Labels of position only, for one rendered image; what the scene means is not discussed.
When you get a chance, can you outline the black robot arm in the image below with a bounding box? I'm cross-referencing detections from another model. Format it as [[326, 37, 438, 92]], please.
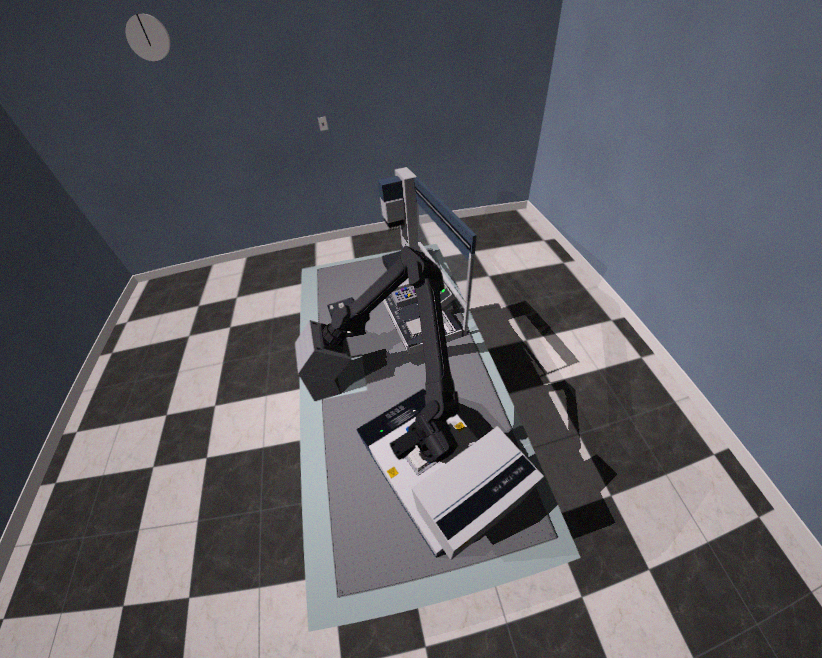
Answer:
[[319, 245, 459, 462]]

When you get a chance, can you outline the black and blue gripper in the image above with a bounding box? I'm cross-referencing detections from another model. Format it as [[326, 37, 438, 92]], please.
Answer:
[[406, 427, 435, 463]]

